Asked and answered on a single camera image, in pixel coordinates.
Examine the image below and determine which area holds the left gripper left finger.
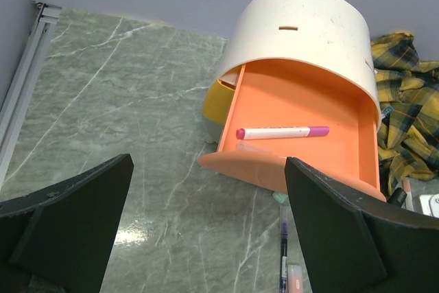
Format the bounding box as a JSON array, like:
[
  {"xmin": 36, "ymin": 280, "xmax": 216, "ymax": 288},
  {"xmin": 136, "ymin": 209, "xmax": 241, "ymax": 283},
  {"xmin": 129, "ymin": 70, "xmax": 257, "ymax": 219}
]
[{"xmin": 1, "ymin": 154, "xmax": 134, "ymax": 292}]

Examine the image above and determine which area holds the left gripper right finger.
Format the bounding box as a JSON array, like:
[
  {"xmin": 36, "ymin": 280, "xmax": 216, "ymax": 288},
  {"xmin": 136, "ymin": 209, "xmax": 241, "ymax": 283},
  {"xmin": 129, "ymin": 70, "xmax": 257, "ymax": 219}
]
[{"xmin": 285, "ymin": 157, "xmax": 438, "ymax": 292}]

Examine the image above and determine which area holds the white pen orange cap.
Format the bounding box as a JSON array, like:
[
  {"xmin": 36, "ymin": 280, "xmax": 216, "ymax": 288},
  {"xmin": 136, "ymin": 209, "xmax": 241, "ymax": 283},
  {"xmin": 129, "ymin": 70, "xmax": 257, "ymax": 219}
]
[{"xmin": 402, "ymin": 178, "xmax": 414, "ymax": 211}]

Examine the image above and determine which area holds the pink top drawer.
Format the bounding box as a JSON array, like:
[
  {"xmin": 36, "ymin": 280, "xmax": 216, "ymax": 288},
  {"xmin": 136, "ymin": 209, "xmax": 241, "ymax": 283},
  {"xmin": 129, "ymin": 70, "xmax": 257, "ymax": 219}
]
[{"xmin": 198, "ymin": 59, "xmax": 383, "ymax": 200}]

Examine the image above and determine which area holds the white pen pink cap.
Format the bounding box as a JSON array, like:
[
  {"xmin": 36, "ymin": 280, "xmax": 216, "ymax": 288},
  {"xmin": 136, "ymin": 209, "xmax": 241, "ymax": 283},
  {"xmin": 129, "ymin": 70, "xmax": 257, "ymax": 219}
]
[{"xmin": 236, "ymin": 126, "xmax": 330, "ymax": 140}]

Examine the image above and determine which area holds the yellow drawer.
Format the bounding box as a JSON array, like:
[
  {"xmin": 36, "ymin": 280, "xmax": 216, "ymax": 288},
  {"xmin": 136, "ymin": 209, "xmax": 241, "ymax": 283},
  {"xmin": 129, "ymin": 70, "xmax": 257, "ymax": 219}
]
[{"xmin": 202, "ymin": 80, "xmax": 235, "ymax": 125}]

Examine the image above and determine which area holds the cream round drawer organizer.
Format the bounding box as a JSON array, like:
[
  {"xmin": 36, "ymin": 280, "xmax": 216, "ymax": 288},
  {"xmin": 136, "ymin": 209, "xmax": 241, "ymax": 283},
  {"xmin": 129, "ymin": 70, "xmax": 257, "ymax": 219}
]
[{"xmin": 202, "ymin": 0, "xmax": 381, "ymax": 143}]

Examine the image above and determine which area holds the orange black highlighter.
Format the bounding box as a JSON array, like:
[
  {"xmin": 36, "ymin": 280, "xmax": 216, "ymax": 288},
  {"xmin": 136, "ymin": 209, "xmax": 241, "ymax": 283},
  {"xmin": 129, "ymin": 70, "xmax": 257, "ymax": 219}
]
[{"xmin": 388, "ymin": 187, "xmax": 407, "ymax": 207}]

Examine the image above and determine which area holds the orange pink highlighter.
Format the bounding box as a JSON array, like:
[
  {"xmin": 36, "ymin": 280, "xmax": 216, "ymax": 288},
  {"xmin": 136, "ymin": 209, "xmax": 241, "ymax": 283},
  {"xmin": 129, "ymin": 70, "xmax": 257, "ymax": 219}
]
[{"xmin": 287, "ymin": 264, "xmax": 303, "ymax": 293}]

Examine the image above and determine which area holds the black thin pen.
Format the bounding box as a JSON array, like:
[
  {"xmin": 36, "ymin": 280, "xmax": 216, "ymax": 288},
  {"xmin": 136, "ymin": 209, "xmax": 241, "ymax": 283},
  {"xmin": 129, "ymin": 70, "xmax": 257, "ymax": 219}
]
[{"xmin": 278, "ymin": 206, "xmax": 288, "ymax": 293}]

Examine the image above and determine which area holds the green highlighter near organizer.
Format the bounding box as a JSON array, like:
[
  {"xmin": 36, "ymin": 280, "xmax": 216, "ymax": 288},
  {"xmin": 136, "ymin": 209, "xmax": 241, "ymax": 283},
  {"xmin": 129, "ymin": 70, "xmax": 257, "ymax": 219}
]
[{"xmin": 272, "ymin": 192, "xmax": 288, "ymax": 204}]

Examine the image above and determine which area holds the yellow plaid shirt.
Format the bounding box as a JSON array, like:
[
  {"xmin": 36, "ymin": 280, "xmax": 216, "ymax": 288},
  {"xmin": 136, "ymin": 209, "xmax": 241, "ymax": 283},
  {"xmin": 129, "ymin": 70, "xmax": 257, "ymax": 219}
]
[{"xmin": 371, "ymin": 32, "xmax": 438, "ymax": 195}]

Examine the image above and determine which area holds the aluminium rail frame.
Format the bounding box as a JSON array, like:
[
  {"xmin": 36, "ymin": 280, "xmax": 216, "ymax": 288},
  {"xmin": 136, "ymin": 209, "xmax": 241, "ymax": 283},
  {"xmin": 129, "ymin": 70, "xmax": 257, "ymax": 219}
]
[{"xmin": 1, "ymin": 3, "xmax": 62, "ymax": 183}]

